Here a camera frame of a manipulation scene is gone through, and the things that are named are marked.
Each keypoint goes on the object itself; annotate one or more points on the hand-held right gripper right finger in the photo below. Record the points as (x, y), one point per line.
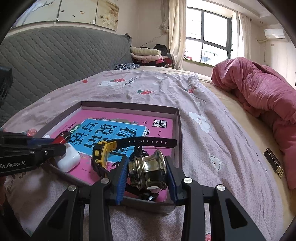
(172, 183)

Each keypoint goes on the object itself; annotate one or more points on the pink quilt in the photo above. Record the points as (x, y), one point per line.
(254, 88)

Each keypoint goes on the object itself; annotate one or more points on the cream curtain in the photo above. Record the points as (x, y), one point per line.
(177, 34)
(244, 34)

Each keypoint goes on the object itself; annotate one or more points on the grey quilted headboard cover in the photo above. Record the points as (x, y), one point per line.
(57, 55)

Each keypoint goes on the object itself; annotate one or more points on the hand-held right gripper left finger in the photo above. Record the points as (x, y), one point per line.
(121, 183)

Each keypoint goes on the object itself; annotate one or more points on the shallow brown cardboard box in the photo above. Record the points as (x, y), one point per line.
(177, 139)

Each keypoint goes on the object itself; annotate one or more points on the floral wall panel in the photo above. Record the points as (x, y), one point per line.
(69, 11)

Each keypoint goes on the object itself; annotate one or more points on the red lighter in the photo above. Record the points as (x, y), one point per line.
(62, 136)

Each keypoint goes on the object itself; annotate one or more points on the pile of folded clothes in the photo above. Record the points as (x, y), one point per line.
(145, 55)

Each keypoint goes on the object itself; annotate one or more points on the window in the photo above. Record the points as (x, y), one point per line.
(212, 34)

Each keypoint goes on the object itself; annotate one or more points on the dark patterned cloth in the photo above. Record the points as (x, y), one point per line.
(126, 66)

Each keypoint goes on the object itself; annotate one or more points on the pink and blue book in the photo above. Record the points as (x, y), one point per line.
(104, 118)

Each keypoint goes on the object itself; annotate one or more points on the white earbud case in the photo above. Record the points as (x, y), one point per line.
(68, 160)

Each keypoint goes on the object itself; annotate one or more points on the black patterned hair clip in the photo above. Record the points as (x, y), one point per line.
(138, 151)

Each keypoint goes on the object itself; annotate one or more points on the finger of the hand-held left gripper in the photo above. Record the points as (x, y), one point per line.
(41, 141)
(55, 149)

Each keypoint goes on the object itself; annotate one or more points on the strawberry printed bed sheet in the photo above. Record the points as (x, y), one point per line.
(161, 83)

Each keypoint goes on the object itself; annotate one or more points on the black and yellow wristwatch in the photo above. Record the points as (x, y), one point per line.
(101, 153)

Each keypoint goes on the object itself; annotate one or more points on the brass metal fitting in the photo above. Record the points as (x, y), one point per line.
(148, 170)

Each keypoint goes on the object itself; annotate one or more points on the black gold rectangular pack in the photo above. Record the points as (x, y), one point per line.
(274, 162)

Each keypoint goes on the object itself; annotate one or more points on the white air conditioner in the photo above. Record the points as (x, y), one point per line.
(274, 33)

